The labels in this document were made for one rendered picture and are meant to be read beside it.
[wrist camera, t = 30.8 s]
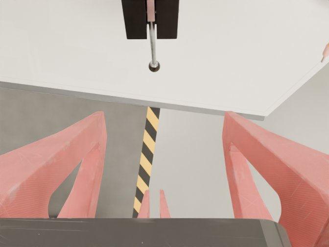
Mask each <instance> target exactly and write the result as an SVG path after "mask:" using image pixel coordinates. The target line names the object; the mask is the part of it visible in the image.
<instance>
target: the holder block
mask: <svg viewBox="0 0 329 247"><path fill-rule="evenodd" d="M179 1H180V0H155V9H156V13H155V25H157V39H177V33H178V17H179ZM121 4H122V11H123V17H124V24H125V31H126V38H127V39H128V40H132V39H147V25H148V24H149V22H148V21H147V13H146V9H147V5H146V0H121Z"/></svg>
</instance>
